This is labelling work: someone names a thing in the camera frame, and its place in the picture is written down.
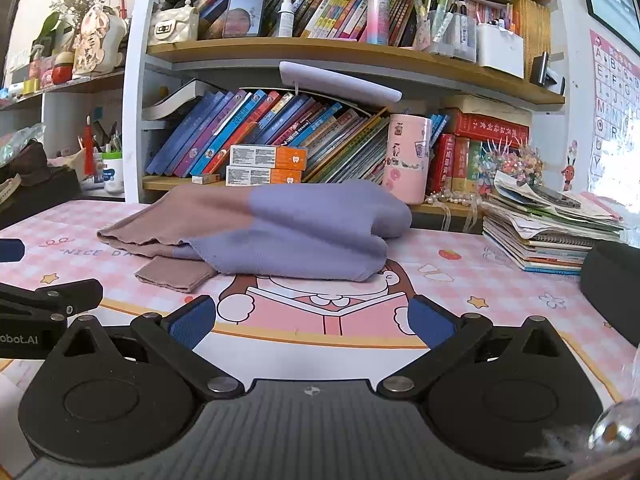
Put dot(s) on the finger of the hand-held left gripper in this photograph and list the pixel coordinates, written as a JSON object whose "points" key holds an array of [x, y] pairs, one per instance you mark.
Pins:
{"points": [[75, 294], [10, 251]]}

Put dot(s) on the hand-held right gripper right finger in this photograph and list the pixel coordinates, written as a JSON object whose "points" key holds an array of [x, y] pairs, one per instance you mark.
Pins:
{"points": [[431, 322]]}

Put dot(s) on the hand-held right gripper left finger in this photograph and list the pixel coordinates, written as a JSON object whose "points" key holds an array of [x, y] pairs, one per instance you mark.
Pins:
{"points": [[192, 322]]}

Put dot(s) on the purple and mauve sweater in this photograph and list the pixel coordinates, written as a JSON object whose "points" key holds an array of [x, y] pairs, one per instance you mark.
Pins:
{"points": [[300, 225]]}

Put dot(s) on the dark brown bag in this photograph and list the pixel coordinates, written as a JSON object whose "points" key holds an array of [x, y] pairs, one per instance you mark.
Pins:
{"points": [[35, 180]]}

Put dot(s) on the pink cartoon desk mat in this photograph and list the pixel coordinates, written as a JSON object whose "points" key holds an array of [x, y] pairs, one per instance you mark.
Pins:
{"points": [[500, 290]]}

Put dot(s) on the crinkled clear plastic bag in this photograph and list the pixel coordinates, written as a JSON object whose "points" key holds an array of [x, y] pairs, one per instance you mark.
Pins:
{"points": [[17, 142]]}

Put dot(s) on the white bottle with blue label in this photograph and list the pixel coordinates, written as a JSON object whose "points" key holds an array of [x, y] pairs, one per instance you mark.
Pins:
{"points": [[113, 172]]}

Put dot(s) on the red tassel pen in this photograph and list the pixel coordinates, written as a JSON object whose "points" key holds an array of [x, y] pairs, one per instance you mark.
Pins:
{"points": [[89, 150]]}

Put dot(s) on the stack of notebooks and papers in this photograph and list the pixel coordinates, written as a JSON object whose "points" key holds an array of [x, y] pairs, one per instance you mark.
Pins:
{"points": [[545, 240]]}

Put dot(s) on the small orange white box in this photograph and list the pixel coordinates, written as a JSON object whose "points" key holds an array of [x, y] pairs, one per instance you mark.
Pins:
{"points": [[205, 178]]}

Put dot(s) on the red hardcover book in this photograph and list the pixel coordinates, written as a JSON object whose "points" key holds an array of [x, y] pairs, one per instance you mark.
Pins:
{"points": [[442, 162]]}

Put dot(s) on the pink sticker-covered cylinder container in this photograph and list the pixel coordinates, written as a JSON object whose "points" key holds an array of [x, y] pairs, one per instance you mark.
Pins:
{"points": [[407, 160]]}

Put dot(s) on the black rounded object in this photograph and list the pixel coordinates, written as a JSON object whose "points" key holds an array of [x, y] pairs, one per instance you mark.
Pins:
{"points": [[612, 285]]}

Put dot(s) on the row of blue picture books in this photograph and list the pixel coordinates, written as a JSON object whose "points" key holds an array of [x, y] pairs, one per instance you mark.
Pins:
{"points": [[250, 130]]}

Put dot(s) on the thick red dictionary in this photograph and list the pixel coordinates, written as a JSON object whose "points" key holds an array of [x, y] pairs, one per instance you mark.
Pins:
{"points": [[487, 127]]}

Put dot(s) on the thick cream book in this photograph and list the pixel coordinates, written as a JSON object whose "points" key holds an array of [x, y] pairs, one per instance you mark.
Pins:
{"points": [[485, 105]]}

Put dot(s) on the white cartoon figure ornament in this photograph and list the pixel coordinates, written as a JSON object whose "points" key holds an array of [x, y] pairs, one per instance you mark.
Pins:
{"points": [[97, 42]]}

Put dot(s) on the dried flower plant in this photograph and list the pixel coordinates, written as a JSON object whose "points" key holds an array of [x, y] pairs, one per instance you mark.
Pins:
{"points": [[65, 7]]}

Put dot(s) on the white desk lamp head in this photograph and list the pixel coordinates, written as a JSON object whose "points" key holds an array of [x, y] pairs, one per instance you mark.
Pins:
{"points": [[340, 82]]}

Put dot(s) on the small black stand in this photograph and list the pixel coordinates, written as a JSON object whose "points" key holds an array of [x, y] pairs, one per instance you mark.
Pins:
{"points": [[545, 72]]}

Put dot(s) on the white quilted handbag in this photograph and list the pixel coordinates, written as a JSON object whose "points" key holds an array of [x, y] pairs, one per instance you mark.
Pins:
{"points": [[172, 27]]}

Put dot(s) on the white pen holder box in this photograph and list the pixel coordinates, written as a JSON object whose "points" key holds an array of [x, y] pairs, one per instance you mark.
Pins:
{"points": [[500, 52]]}

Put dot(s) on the wooden bookshelf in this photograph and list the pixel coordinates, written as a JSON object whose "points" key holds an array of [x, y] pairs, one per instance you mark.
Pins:
{"points": [[350, 55]]}

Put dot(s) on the clear pen holder with pens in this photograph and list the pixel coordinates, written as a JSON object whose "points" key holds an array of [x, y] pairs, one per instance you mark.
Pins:
{"points": [[452, 35]]}

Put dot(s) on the pink and blue bottle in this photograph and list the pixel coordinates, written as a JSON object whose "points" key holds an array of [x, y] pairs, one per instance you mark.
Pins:
{"points": [[377, 15]]}

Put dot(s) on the smartphone with lit screen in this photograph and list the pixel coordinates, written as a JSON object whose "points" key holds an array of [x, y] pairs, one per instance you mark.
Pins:
{"points": [[245, 10]]}

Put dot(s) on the white spray bottle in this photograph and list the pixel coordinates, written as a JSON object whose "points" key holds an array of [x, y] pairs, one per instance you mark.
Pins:
{"points": [[285, 15]]}

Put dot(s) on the row of pink yellow books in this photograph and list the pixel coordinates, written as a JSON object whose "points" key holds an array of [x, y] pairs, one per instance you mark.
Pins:
{"points": [[340, 5]]}

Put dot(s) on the cartoon wall sticker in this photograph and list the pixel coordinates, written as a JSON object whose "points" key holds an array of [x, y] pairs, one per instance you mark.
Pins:
{"points": [[570, 167]]}

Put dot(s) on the alphabet wall poster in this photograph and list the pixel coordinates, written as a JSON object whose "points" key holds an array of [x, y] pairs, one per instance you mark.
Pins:
{"points": [[612, 110]]}

